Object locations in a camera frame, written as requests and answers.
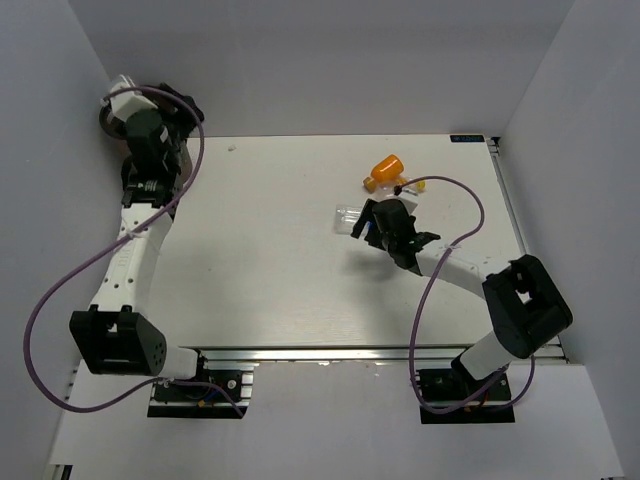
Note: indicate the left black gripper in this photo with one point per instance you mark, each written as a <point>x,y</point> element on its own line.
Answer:
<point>182,120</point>

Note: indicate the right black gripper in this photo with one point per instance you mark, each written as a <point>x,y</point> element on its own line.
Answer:
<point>367,216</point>

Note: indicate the orange bottle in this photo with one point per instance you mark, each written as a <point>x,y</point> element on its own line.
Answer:
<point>387,170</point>

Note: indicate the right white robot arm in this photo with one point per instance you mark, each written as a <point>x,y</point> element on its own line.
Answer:
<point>525,307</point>

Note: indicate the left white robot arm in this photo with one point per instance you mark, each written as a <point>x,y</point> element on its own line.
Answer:
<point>114,335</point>

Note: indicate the blue table label sticker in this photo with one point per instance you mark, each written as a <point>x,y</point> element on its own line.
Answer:
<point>467,138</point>

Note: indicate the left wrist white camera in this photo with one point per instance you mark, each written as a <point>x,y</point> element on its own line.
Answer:
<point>123,105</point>

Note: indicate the wrist white camera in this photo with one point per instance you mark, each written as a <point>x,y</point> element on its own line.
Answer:
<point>407,197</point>
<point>123,105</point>

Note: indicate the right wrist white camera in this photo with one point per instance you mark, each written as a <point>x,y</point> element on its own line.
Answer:
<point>407,197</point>

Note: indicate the aluminium rail frame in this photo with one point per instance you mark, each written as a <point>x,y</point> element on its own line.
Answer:
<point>253,272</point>

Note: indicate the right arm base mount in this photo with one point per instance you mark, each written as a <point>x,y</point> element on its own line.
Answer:
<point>442,387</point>

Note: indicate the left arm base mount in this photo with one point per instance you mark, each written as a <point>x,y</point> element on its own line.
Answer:
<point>226,396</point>

